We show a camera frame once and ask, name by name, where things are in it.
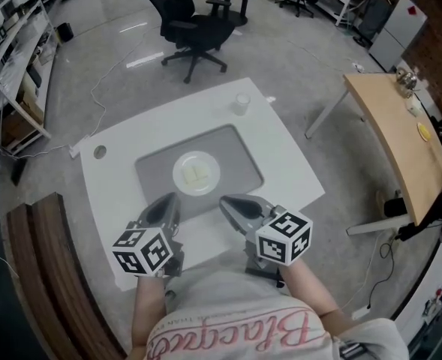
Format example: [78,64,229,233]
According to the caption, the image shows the gray table mat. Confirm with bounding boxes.
[134,124,266,224]

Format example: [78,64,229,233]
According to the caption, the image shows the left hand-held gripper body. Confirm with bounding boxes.
[112,215,186,278]

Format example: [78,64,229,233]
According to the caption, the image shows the small white cup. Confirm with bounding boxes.
[405,97,425,118]

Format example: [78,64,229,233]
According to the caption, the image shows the person's right forearm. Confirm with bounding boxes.
[278,259,353,328]

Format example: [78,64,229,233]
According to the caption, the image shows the black trash bin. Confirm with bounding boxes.
[56,22,75,44]

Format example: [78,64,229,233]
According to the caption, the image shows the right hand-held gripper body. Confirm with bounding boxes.
[245,200,314,281]

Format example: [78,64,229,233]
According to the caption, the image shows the small yellow plate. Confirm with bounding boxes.
[416,121,432,143]

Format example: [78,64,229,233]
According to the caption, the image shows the gray metal cabinet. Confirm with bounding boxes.
[368,0,428,73]

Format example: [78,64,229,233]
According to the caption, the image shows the white round plate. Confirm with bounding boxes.
[172,151,221,197]

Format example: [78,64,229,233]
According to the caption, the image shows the light wooden desk white legs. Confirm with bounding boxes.
[304,72,442,236]

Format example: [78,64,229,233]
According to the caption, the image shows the person's white printed shirt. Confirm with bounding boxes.
[144,269,410,360]

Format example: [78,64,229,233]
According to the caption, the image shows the person's left forearm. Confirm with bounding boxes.
[130,274,168,352]

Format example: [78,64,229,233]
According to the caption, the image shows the pale yellow sliced food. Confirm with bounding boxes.
[182,164,209,185]

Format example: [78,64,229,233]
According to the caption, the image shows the dark wooden bench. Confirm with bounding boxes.
[5,192,128,360]

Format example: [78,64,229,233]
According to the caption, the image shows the glass cup of milk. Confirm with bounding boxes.
[232,91,252,117]

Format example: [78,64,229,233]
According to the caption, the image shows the shiny metal kettle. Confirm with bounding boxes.
[395,68,418,98]

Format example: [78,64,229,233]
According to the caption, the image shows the black floor cable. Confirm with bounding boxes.
[368,232,398,311]

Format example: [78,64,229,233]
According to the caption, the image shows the white power strip with cable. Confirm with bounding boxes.
[68,31,166,160]

